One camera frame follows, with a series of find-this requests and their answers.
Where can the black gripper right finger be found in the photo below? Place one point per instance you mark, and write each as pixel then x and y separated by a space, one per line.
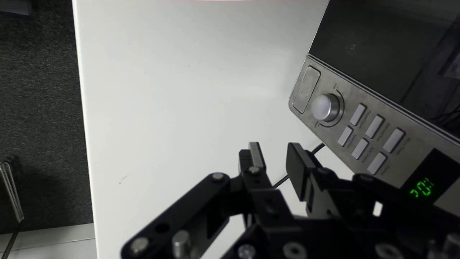
pixel 303 173

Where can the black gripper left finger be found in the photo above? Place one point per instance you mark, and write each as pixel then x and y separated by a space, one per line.
pixel 252 167

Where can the silver microwave oven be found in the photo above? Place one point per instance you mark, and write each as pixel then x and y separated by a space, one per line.
pixel 383 43

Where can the thin grey metal rod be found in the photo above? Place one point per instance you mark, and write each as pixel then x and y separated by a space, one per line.
pixel 12 192

